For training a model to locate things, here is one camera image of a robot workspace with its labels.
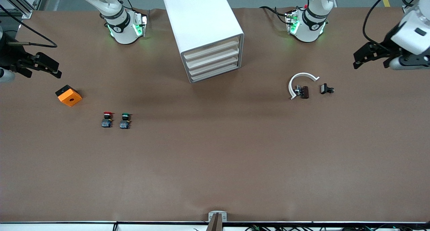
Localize red push button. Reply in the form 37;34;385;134
101;111;113;128

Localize black cable bundle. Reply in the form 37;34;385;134
245;224;430;231

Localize green push button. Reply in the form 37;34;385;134
119;113;132;130

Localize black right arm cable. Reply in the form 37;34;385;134
0;4;58;48

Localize aluminium frame profile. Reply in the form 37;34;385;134
401;0;424;15
0;0;46;19

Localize white drawer cabinet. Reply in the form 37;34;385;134
162;0;245;84

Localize dark brown connector block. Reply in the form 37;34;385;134
294;85;310;99

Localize orange box with hole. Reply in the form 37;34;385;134
55;85;83;107

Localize white curved plastic piece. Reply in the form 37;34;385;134
288;72;320;100

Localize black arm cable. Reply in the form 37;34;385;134
362;0;397;48
0;4;58;48

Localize black base cables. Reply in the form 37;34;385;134
260;6;290;24

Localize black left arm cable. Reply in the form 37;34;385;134
362;0;397;48

